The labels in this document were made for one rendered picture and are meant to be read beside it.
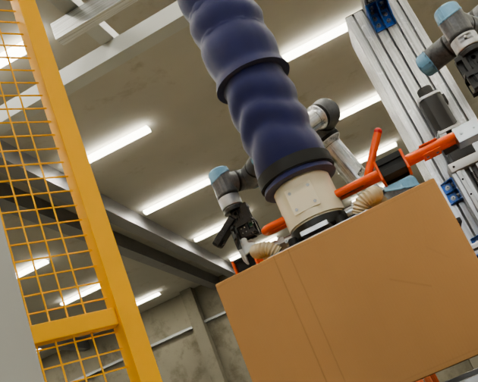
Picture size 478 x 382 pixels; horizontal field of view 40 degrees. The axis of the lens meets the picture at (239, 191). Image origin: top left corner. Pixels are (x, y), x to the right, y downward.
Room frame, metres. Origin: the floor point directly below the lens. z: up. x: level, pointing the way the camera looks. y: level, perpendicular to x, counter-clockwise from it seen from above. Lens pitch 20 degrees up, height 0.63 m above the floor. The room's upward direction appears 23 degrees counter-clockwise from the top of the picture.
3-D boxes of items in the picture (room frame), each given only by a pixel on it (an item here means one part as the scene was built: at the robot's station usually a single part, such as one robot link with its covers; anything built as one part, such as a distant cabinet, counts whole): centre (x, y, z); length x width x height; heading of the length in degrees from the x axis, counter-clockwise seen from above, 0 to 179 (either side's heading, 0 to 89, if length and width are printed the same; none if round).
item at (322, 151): (1.77, -0.17, 1.27); 0.23 x 0.23 x 0.04
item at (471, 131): (1.66, -0.62, 1.15); 0.07 x 0.07 x 0.04; 77
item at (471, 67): (1.64, -0.73, 1.30); 0.09 x 0.08 x 0.12; 77
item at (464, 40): (1.64, -0.74, 1.38); 0.08 x 0.08 x 0.05
